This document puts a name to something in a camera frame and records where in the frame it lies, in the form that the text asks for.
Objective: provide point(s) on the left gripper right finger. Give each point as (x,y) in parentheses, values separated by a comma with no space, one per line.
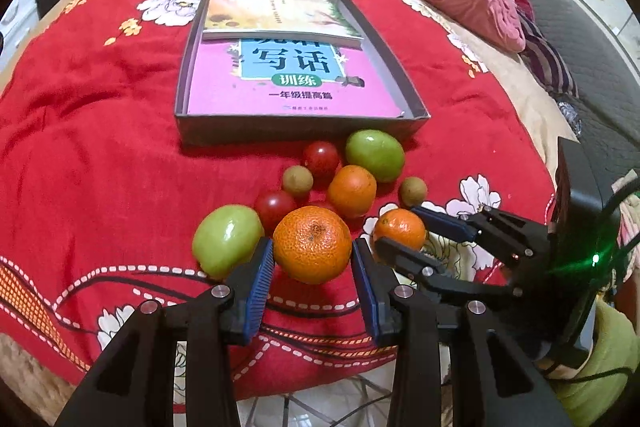
(493,381)

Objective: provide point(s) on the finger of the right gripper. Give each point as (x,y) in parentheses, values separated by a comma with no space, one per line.
(508,238)
(431,276)

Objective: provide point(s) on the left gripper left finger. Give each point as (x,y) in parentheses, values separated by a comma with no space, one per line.
(132,382)

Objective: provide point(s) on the orange mandarin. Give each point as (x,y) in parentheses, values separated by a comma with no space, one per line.
(403,227)
(352,191)
(312,245)

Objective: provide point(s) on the small brown longan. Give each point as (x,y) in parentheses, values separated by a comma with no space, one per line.
(297,181)
(412,191)

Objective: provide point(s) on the green fruit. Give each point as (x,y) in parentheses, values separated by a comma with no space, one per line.
(226,238)
(376,151)

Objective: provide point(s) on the cherry tomato top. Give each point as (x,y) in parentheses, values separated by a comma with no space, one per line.
(322,159)

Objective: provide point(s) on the cherry tomato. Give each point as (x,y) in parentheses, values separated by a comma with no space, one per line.
(323,204)
(322,159)
(272,207)

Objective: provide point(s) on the cherry tomato front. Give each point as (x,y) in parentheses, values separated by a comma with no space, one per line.
(323,204)

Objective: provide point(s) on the grey headboard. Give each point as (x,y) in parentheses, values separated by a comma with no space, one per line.
(607,100)

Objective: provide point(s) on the red floral blanket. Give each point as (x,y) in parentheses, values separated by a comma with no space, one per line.
(100,156)

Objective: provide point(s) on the striped pillow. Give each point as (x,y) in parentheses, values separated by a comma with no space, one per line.
(544,61)

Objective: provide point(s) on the grey shallow box tray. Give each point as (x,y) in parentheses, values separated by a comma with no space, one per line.
(208,130)

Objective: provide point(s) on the pink Chinese workbook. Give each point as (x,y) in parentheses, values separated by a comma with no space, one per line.
(262,77)

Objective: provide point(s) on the sunflower cover book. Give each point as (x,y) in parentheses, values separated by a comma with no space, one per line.
(312,20)

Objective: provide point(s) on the white drawer cabinet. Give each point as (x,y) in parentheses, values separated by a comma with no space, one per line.
(16,23)

